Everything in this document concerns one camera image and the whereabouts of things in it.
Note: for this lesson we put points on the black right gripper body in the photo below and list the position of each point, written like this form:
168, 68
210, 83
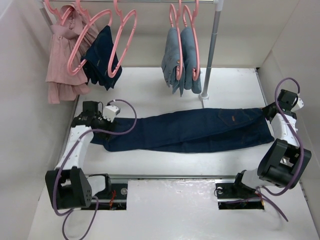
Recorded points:
266, 109

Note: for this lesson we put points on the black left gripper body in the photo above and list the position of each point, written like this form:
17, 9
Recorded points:
104, 124

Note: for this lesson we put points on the dark blue trousers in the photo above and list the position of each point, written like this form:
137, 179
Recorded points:
205, 130

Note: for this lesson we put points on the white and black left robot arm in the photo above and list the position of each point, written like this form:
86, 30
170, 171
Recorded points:
67, 184

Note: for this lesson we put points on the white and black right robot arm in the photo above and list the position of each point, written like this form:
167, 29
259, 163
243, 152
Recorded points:
286, 160

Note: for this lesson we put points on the pink hanger with dress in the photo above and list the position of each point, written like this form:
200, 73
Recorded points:
58, 10

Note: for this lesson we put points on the pink hanger right light jeans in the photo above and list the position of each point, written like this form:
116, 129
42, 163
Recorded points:
192, 17

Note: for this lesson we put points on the pink hanger light jeans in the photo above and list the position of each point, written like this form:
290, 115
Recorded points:
178, 45
192, 17

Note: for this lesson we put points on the pink hanger left light jeans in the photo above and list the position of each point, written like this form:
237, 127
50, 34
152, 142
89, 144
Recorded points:
178, 45

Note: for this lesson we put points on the dark blue hanging jeans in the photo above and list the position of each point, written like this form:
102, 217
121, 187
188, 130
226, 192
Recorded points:
97, 59

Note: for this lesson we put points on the pink ruffled dress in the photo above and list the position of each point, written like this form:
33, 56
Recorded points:
61, 85

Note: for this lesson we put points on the light blue hanging jeans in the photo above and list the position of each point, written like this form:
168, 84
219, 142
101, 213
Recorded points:
170, 62
189, 59

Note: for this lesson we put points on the light blue hanging jeans right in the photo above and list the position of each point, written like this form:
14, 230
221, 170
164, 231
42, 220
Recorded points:
189, 59

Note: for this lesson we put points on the grey metal clothes rack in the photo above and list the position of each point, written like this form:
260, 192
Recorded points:
204, 96

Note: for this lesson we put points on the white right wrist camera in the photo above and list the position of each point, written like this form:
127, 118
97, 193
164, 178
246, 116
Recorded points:
299, 105

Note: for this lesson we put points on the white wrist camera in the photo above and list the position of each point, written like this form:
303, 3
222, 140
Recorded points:
299, 105
110, 112

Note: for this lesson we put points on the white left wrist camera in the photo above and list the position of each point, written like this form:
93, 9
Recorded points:
110, 112

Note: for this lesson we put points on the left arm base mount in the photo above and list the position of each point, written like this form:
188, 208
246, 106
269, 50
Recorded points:
112, 194

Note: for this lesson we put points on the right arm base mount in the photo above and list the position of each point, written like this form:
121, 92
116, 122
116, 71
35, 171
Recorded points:
231, 197

